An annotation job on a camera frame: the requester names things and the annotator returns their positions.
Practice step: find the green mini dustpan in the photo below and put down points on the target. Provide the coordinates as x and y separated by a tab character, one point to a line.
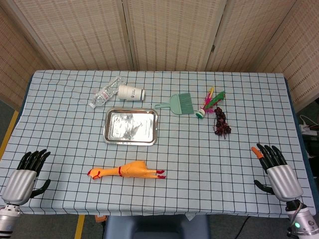
175	104

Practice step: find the orange rubber finger sleeve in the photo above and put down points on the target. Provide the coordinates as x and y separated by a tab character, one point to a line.
257	152

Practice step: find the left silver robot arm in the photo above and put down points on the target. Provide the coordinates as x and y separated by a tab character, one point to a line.
7	219

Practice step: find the white black-grid tablecloth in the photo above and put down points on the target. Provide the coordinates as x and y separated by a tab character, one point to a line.
199	161

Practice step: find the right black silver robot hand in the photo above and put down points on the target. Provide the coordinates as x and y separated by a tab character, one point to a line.
284	181

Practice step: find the dark purple grape bunch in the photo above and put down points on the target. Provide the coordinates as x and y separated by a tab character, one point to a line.
220	122

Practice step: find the clear plastic water bottle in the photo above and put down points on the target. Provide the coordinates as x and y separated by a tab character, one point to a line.
104	95

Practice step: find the colourful feather shuttlecock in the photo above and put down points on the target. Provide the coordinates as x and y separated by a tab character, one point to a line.
200	114

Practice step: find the stack of white paper cups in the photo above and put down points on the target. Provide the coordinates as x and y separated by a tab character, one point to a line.
130	92

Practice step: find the rectangular stainless steel tray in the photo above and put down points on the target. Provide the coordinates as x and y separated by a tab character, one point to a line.
130	127

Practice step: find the blue-grey robot torso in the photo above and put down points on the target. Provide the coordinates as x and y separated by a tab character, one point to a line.
154	229

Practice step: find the black equipment box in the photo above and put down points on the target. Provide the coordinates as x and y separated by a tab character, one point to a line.
311	147

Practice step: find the woven folding screen panel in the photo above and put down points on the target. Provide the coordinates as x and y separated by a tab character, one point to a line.
15	62
249	32
82	32
299	49
174	32

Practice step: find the green mini brush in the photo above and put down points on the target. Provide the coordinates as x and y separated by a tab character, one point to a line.
186	103

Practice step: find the metal screen hinge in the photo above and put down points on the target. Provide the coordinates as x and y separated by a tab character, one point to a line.
213	48

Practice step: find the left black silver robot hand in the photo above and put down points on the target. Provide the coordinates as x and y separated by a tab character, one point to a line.
20	184

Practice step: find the white power strip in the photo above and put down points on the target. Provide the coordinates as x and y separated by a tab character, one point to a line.
307	128

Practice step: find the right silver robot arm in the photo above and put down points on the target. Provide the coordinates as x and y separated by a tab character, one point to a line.
306	221

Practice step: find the orange rubber chicken toy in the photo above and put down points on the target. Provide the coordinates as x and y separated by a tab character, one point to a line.
132	170

